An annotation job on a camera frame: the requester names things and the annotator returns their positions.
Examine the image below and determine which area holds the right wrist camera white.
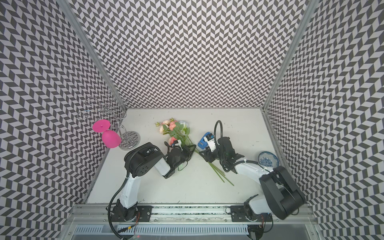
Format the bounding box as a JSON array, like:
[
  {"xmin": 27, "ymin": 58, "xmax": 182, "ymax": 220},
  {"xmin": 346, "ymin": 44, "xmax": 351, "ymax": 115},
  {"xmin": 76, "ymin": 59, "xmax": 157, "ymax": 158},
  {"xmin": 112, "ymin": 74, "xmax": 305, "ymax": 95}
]
[{"xmin": 205, "ymin": 136, "xmax": 216, "ymax": 152}]

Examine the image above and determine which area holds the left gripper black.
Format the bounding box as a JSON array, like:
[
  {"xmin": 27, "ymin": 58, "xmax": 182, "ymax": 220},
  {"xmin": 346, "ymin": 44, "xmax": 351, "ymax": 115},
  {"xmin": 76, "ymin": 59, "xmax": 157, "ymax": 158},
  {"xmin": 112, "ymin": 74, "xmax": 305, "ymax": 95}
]
[{"xmin": 174, "ymin": 145, "xmax": 197, "ymax": 170}]

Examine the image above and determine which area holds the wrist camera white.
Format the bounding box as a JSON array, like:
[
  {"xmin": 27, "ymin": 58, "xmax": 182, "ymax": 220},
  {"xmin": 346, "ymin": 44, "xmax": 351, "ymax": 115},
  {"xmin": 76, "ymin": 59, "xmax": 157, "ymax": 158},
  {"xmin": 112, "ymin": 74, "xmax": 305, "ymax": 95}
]
[
  {"xmin": 171, "ymin": 140, "xmax": 182, "ymax": 149},
  {"xmin": 205, "ymin": 136, "xmax": 216, "ymax": 152}
]

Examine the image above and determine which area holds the artificial rose bouquet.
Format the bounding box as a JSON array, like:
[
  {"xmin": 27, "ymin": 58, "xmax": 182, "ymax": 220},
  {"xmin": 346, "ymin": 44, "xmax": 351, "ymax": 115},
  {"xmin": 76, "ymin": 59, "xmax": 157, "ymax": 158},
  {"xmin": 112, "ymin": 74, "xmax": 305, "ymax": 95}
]
[{"xmin": 156, "ymin": 118, "xmax": 234, "ymax": 186}]

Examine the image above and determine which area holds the wire glass rack stand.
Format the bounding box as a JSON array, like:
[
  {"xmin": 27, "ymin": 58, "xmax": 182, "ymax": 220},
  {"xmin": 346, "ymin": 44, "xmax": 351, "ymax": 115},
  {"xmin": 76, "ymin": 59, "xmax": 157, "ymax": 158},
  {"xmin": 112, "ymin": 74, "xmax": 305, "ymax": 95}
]
[{"xmin": 77, "ymin": 97, "xmax": 141, "ymax": 151}]

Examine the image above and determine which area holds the pink wine glass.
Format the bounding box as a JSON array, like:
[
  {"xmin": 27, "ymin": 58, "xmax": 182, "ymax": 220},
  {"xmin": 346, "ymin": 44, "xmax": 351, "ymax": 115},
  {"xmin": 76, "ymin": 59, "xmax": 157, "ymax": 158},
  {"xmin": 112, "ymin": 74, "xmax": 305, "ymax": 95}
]
[{"xmin": 92, "ymin": 120, "xmax": 122, "ymax": 149}]

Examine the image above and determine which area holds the aluminium mounting rail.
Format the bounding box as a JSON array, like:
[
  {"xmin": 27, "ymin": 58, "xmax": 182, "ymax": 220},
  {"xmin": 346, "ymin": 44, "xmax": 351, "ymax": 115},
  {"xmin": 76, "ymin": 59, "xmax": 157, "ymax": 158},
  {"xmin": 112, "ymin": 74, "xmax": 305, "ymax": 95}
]
[{"xmin": 59, "ymin": 204, "xmax": 323, "ymax": 240}]

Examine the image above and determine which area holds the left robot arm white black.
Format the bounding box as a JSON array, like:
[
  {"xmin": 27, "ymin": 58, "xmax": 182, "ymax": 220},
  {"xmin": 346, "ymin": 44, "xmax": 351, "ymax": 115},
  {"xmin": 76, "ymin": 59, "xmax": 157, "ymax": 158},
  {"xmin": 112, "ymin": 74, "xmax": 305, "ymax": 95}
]
[{"xmin": 107, "ymin": 141, "xmax": 197, "ymax": 222}]

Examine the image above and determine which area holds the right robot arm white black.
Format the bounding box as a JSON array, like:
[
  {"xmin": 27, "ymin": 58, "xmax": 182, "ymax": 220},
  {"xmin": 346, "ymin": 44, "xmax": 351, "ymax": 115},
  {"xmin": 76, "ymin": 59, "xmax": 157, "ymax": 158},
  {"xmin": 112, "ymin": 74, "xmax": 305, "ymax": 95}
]
[{"xmin": 199, "ymin": 120, "xmax": 306, "ymax": 222}]

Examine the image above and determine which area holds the blue patterned bowl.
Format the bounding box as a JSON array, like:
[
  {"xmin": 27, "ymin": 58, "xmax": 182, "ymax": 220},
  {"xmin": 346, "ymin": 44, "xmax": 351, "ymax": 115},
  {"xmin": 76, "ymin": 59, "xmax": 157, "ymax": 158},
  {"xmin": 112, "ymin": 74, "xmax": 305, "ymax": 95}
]
[{"xmin": 258, "ymin": 151, "xmax": 280, "ymax": 168}]

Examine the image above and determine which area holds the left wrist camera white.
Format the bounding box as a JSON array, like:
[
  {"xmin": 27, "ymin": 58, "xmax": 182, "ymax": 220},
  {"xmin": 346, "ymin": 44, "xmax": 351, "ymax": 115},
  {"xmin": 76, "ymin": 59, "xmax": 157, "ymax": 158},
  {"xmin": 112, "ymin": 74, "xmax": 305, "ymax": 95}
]
[{"xmin": 171, "ymin": 140, "xmax": 182, "ymax": 149}]

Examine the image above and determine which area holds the blue tape dispenser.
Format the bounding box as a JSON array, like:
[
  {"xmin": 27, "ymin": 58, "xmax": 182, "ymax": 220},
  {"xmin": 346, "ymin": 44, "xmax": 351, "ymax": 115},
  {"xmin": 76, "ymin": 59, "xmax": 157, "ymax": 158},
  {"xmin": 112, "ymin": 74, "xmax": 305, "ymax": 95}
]
[{"xmin": 198, "ymin": 132, "xmax": 214, "ymax": 150}]

